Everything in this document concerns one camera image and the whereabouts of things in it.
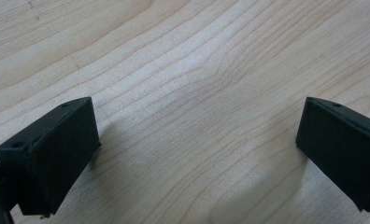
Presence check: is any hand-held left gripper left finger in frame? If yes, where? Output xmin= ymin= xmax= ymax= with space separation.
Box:
xmin=0 ymin=96 xmax=102 ymax=217

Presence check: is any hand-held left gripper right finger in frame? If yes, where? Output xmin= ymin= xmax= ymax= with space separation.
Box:
xmin=295 ymin=96 xmax=370 ymax=213

